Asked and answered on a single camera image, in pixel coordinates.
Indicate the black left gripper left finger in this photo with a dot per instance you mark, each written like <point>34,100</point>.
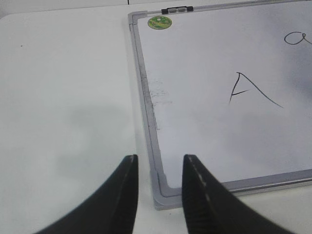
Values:
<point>111,209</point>

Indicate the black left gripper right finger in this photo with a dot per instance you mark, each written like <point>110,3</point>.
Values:
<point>209,208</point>

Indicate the round green magnet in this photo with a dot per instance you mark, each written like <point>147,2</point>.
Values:
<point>159,22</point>

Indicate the white board with grey frame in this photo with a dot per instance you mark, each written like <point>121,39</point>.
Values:
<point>232,84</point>

